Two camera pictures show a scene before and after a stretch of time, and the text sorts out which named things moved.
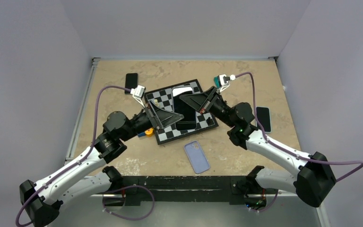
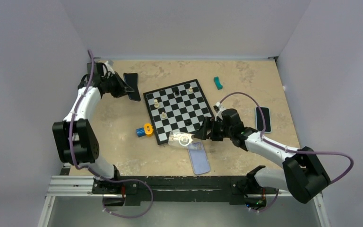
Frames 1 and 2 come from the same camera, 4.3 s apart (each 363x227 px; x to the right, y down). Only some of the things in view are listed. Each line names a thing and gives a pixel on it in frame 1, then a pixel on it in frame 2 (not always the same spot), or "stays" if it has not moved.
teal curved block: (216, 79) stays
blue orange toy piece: (148, 133) stays
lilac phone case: (196, 157) stays
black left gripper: (161, 117) → (123, 88)
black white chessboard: (163, 97) stays
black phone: (181, 107) → (131, 79)
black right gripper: (203, 102) → (202, 133)
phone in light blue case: (263, 115) stays
